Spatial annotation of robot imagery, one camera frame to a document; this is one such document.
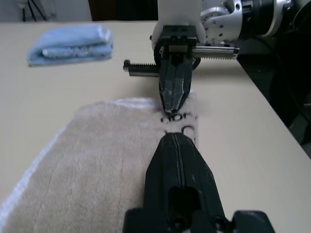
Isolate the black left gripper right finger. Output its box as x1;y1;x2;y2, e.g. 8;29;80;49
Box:
176;132;224;215

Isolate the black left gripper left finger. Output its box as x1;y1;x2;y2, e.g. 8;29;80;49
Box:
142;132;182;210

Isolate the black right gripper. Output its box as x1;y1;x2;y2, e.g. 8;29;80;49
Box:
123;24;240;114

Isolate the beige towel with white trim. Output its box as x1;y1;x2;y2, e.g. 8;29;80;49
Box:
0;93;201;233

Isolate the light blue folded towel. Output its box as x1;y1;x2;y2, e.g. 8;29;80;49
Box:
26;23;115;67

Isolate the black tripod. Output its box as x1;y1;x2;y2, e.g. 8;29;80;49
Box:
20;0;47;22

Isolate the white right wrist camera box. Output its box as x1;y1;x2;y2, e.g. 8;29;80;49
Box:
150;0;208;53

